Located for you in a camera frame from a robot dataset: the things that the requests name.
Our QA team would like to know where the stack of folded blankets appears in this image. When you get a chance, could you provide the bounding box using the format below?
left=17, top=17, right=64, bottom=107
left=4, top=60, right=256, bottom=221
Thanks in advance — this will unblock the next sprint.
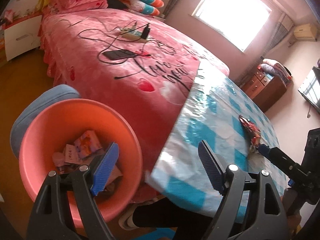
left=257, top=58, right=293, bottom=86

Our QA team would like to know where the television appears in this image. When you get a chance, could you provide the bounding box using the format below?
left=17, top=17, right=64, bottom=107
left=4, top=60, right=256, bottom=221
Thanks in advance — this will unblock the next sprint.
left=297, top=66, right=320, bottom=115

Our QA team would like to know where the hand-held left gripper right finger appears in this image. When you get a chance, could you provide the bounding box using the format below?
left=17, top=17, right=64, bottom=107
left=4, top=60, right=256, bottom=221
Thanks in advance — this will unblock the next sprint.
left=197, top=140, right=289, bottom=240

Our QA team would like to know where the curtain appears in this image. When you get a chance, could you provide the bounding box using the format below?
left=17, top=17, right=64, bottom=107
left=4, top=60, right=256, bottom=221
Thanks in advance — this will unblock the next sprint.
left=261, top=12, right=295, bottom=62

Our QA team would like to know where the grey braided cable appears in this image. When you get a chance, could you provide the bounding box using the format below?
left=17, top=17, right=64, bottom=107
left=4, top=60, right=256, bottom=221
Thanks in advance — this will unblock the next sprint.
left=67, top=17, right=122, bottom=35

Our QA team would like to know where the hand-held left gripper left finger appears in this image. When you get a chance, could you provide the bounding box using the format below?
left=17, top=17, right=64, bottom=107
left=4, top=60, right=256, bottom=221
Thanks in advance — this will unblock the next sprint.
left=26, top=142, right=120, bottom=240

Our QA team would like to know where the blue stool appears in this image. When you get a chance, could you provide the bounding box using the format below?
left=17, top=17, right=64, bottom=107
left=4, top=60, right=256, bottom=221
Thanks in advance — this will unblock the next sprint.
left=10, top=84, right=81, bottom=160

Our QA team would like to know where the air conditioner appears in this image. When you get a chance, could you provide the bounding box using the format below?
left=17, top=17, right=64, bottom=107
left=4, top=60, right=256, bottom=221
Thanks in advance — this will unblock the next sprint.
left=292, top=23, right=318, bottom=41

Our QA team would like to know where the brown wooden cabinet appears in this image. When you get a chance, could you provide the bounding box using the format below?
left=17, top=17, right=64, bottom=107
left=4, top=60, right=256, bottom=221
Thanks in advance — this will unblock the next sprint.
left=241, top=65, right=288, bottom=113

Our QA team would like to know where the black charger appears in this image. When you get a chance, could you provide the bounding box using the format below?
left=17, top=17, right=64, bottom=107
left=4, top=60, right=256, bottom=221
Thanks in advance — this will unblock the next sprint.
left=141, top=22, right=151, bottom=40

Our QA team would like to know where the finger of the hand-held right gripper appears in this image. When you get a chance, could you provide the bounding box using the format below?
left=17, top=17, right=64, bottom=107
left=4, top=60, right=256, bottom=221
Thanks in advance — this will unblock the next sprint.
left=259, top=144, right=304, bottom=180

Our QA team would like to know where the black cloth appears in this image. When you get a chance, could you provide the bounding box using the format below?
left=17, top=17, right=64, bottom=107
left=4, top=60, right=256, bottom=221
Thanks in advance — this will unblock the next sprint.
left=107, top=0, right=128, bottom=10

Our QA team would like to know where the pink printed wrapper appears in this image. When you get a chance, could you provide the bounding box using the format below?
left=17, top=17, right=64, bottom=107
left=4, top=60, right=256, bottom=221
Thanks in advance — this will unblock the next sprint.
left=73, top=130, right=103, bottom=160

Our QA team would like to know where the blue checked plastic tablecloth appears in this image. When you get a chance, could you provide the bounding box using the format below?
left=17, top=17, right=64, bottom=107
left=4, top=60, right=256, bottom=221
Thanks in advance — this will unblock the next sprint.
left=145, top=61, right=287, bottom=222

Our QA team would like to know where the window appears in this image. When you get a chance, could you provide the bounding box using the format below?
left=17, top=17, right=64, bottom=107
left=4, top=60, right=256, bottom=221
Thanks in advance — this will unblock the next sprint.
left=192, top=0, right=272, bottom=53

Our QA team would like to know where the power strip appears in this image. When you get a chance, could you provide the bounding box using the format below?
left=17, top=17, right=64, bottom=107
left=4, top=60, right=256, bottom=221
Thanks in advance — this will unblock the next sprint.
left=119, top=27, right=148, bottom=43

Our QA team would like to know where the black cable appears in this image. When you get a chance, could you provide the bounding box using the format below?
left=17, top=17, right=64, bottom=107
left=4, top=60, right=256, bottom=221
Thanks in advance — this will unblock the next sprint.
left=72, top=17, right=153, bottom=81

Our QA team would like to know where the white shoe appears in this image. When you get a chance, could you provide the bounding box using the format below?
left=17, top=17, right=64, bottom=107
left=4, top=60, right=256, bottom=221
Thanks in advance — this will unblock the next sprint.
left=118, top=203, right=137, bottom=231

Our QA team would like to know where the white drawer cabinet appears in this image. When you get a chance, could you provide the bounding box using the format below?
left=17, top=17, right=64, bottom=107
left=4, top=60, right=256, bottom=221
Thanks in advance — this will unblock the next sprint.
left=4, top=13, right=43, bottom=62

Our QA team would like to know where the red foil snack packet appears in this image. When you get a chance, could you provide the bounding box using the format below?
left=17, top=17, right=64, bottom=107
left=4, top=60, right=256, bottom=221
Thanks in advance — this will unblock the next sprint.
left=238, top=114, right=262, bottom=153

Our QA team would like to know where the pink plastic basin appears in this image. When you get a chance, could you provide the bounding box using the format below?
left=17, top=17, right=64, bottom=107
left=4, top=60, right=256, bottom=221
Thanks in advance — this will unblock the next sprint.
left=19, top=99, right=144, bottom=222

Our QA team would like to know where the person's leg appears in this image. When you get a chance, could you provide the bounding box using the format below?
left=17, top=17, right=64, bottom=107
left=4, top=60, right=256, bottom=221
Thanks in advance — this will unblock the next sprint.
left=132, top=197, right=214, bottom=240

